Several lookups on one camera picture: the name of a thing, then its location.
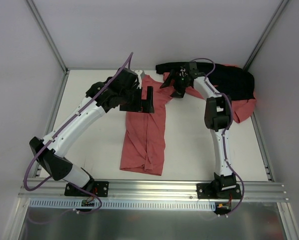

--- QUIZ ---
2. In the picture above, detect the pink t-shirt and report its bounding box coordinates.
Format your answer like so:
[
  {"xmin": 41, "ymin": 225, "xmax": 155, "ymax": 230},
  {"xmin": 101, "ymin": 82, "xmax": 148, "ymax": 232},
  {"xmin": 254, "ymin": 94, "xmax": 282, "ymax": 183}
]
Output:
[
  {"xmin": 185, "ymin": 64, "xmax": 257, "ymax": 124},
  {"xmin": 119, "ymin": 74, "xmax": 174, "ymax": 176}
]

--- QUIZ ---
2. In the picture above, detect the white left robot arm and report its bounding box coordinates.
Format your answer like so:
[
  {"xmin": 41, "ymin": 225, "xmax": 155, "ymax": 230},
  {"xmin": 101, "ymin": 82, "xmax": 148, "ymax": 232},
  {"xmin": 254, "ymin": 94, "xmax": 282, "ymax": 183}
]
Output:
[{"xmin": 29, "ymin": 68, "xmax": 154, "ymax": 196}]

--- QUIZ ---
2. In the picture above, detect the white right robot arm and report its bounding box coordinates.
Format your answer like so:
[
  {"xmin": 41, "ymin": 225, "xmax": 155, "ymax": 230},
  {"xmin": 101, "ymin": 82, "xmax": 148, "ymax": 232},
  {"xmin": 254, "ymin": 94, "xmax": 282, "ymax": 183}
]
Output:
[{"xmin": 160, "ymin": 60, "xmax": 242, "ymax": 200}]

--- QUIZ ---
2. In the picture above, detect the black t-shirt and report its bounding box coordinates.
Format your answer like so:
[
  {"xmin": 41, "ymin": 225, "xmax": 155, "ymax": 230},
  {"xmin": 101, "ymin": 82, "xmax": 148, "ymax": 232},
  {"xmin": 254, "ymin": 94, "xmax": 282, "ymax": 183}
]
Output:
[{"xmin": 155, "ymin": 62, "xmax": 255, "ymax": 101}]

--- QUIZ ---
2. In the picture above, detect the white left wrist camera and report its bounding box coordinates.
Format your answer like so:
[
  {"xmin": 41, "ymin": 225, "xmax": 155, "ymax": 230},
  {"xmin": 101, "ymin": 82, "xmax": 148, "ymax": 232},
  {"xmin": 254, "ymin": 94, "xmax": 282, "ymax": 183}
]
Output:
[{"xmin": 134, "ymin": 70, "xmax": 146, "ymax": 89}]

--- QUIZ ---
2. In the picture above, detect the left side aluminium rail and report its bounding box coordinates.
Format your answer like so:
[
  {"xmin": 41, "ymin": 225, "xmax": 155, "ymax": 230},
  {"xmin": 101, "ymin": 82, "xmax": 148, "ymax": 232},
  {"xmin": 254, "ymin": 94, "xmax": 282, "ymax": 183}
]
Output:
[{"xmin": 30, "ymin": 70, "xmax": 70, "ymax": 178}]

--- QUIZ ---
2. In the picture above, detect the aluminium rail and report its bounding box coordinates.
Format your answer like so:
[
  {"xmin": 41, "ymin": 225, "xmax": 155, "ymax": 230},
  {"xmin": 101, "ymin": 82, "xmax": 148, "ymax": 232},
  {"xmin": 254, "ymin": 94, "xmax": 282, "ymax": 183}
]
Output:
[
  {"xmin": 30, "ymin": 70, "xmax": 70, "ymax": 178},
  {"xmin": 251, "ymin": 112, "xmax": 275, "ymax": 182},
  {"xmin": 18, "ymin": 179, "xmax": 290, "ymax": 203}
]

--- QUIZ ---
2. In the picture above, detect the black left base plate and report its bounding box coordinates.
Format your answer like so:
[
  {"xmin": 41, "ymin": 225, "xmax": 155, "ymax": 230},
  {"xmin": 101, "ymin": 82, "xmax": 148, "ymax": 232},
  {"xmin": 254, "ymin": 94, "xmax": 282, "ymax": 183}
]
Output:
[{"xmin": 64, "ymin": 180, "xmax": 109, "ymax": 198}]

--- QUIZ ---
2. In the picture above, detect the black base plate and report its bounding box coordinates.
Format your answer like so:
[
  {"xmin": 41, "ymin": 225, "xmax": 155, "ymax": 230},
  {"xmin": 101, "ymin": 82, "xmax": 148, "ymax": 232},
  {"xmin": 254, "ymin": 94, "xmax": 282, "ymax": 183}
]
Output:
[
  {"xmin": 64, "ymin": 180, "xmax": 109, "ymax": 198},
  {"xmin": 196, "ymin": 183, "xmax": 242, "ymax": 200}
]

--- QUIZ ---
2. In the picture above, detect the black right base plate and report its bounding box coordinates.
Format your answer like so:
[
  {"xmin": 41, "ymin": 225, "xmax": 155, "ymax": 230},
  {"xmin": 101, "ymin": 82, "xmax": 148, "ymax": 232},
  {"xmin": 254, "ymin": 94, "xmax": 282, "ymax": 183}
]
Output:
[{"xmin": 196, "ymin": 183, "xmax": 242, "ymax": 200}]

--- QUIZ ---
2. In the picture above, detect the right aluminium frame post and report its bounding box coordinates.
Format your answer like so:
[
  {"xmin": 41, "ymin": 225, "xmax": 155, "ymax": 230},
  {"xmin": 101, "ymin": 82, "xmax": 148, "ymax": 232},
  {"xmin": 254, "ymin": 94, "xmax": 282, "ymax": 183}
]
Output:
[{"xmin": 243, "ymin": 0, "xmax": 290, "ymax": 71}]

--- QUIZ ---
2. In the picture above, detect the aluminium frame post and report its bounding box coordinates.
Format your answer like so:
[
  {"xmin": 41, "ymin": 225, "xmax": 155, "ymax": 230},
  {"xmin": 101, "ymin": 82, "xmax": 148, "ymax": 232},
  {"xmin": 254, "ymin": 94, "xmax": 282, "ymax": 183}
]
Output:
[
  {"xmin": 243, "ymin": 0, "xmax": 290, "ymax": 71},
  {"xmin": 24, "ymin": 0, "xmax": 68, "ymax": 74}
]

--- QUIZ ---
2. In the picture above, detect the right side aluminium rail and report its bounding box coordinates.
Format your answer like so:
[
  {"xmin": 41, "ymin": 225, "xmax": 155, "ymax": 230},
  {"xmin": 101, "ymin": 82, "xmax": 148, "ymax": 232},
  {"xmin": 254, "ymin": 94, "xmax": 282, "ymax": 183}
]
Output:
[{"xmin": 251, "ymin": 112, "xmax": 275, "ymax": 182}]

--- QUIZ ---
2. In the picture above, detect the aluminium front rail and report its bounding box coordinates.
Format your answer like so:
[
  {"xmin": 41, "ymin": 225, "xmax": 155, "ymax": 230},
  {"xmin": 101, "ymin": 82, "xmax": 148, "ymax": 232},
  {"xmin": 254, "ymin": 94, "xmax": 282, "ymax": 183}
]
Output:
[{"xmin": 18, "ymin": 179, "xmax": 290, "ymax": 203}]

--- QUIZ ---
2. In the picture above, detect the white slotted cable duct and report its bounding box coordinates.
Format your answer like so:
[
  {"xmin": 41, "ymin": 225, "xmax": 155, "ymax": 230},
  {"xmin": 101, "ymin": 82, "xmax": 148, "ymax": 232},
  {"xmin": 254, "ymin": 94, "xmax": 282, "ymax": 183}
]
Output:
[{"xmin": 29, "ymin": 198, "xmax": 216, "ymax": 211}]

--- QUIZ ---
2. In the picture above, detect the left aluminium frame post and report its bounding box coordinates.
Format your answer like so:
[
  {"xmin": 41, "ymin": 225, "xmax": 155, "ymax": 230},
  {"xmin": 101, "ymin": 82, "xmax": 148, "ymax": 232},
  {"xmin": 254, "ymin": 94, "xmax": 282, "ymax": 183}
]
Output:
[{"xmin": 24, "ymin": 0, "xmax": 68, "ymax": 74}]

